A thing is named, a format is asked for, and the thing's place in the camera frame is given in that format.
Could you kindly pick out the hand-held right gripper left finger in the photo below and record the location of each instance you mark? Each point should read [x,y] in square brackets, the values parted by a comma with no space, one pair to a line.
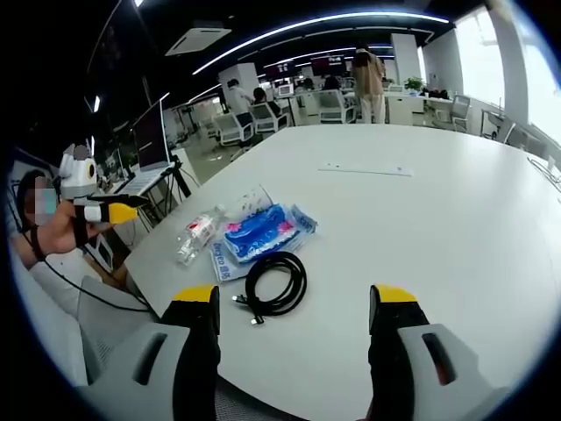
[193,351]

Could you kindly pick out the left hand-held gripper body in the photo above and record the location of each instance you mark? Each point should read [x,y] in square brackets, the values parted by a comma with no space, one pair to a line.
[76,180]

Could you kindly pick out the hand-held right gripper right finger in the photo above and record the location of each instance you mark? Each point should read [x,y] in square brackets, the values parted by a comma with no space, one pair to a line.
[394,351]

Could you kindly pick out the clear plastic water bottle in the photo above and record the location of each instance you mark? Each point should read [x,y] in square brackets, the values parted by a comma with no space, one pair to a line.
[197,237]

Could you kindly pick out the clear plastic bag blue print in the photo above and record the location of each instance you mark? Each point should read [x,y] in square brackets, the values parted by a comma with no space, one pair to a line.
[225,265]

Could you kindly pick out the blue tissue pack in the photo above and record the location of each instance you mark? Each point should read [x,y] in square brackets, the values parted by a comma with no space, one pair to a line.
[258,234]

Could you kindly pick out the clear printed plastic wrapper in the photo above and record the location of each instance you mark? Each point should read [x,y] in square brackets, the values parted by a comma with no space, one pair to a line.
[254,199]

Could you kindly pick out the black tripod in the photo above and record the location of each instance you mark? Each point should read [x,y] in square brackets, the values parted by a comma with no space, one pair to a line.
[177,180]

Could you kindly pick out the open laptop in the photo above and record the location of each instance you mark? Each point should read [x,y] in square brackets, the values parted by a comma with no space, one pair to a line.
[149,136]

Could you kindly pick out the grey chair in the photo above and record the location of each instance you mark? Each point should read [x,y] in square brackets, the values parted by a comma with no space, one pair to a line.
[105,316]

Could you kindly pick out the white table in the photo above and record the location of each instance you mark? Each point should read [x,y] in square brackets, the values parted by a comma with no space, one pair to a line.
[394,228]

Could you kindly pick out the white office chair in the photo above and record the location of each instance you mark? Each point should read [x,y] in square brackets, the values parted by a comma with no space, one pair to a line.
[332,105]
[265,118]
[460,109]
[232,129]

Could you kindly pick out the ceiling air conditioner vent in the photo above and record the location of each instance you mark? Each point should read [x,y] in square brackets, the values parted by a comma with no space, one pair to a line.
[197,41]

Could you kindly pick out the potted green plant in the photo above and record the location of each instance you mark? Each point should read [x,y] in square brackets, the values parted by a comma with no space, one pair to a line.
[413,84]

